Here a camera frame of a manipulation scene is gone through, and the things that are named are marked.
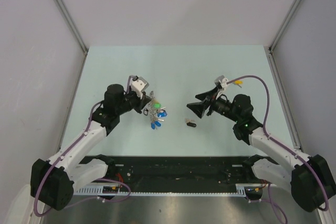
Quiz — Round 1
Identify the aluminium frame post right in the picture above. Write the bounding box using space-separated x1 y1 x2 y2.
268 0 303 54

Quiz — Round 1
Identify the metal disc keyring organizer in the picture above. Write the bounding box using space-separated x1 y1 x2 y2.
144 91 167 129

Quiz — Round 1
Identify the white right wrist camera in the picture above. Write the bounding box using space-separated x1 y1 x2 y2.
214 75 229 92

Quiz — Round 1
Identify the black solid tag key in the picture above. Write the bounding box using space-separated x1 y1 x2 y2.
185 119 197 128

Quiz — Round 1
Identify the white slotted cable duct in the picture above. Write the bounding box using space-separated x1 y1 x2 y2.
73 184 263 197

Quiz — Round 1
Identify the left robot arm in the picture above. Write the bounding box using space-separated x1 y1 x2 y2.
30 77 151 217

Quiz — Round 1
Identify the blue tag key middle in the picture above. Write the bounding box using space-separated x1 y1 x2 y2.
151 120 162 130

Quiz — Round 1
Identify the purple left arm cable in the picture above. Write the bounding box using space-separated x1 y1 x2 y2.
33 74 139 218

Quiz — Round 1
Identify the blue tag key left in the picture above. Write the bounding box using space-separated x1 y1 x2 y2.
157 110 167 118

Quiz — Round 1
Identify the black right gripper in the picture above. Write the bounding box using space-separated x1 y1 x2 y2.
187 87 240 123

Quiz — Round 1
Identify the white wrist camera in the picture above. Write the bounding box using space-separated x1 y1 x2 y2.
214 75 229 92
130 76 149 99

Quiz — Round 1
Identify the aluminium frame post left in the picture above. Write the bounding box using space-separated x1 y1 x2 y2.
53 0 88 55

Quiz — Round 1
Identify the blue tag key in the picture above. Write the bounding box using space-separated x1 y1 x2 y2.
157 110 167 118
151 120 162 130

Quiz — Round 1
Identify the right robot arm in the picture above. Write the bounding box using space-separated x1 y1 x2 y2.
187 88 335 212

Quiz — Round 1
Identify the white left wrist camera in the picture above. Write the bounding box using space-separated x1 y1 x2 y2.
130 76 149 99

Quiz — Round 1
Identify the aluminium frame post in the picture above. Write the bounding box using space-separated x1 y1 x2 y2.
53 0 88 55
268 0 303 54

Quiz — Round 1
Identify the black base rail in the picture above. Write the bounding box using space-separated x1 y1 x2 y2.
104 156 261 193

